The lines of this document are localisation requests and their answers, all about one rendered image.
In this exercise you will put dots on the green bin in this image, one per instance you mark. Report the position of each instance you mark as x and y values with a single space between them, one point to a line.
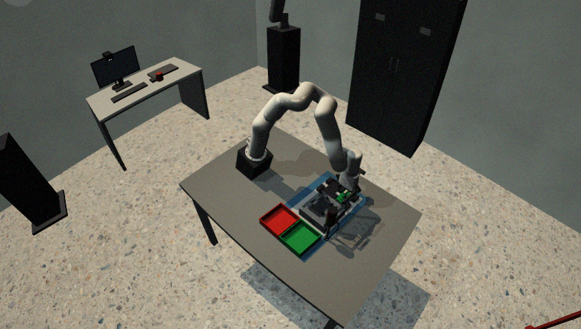
300 238

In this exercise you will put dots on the red bin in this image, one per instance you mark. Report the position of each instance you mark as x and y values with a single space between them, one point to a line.
278 219

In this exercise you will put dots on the green circuit board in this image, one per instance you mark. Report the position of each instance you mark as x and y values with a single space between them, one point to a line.
344 194

